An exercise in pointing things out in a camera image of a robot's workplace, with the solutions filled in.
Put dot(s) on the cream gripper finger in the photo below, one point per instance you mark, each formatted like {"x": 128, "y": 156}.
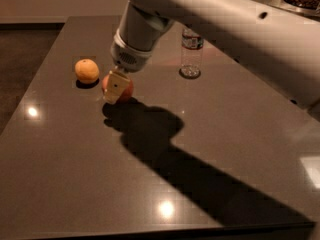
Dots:
{"x": 117, "y": 83}

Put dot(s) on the clear plastic water bottle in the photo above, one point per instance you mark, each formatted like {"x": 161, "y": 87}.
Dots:
{"x": 191, "y": 54}

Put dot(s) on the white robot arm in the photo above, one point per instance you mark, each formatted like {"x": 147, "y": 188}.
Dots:
{"x": 280, "y": 47}

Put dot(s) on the red apple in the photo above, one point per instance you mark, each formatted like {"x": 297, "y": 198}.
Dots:
{"x": 125, "y": 96}

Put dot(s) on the orange fruit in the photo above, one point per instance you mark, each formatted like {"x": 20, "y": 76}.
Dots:
{"x": 87, "y": 71}

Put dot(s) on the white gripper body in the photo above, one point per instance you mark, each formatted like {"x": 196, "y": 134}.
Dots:
{"x": 130, "y": 59}

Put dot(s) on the metal container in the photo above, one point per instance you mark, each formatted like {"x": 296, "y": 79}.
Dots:
{"x": 281, "y": 4}

